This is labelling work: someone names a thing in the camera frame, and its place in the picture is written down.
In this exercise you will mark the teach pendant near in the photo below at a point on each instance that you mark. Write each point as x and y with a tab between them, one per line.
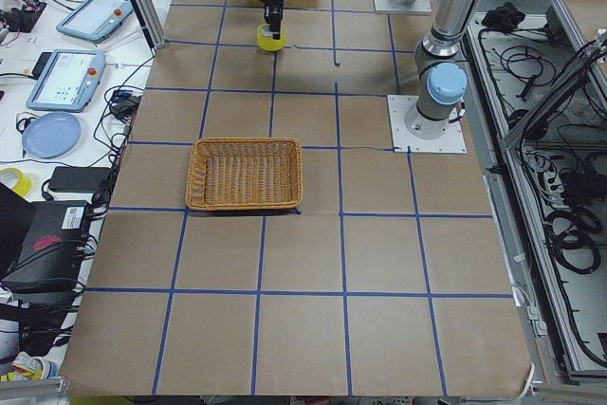
68	81

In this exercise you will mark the black power adapter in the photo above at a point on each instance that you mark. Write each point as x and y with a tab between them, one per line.
75	180

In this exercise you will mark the yellow tape roll on desk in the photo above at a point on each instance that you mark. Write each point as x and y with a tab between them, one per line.
16	180

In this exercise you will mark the brown wicker basket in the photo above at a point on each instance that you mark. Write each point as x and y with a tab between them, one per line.
245	174

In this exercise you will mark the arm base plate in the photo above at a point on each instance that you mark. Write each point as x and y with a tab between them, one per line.
412	133
410	7

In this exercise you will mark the yellow tape roll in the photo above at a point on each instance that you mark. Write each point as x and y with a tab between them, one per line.
16	180
266	40

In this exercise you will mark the teach pendant far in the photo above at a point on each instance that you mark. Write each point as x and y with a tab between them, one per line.
95	20

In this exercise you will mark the light blue plate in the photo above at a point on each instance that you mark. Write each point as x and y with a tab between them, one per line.
51	135

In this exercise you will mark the teach pendant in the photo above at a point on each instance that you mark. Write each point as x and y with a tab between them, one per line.
68	81
95	20

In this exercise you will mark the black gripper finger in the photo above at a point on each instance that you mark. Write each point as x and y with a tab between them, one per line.
268	15
277	19

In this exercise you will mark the black computer box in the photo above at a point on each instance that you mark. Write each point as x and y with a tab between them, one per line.
43	244

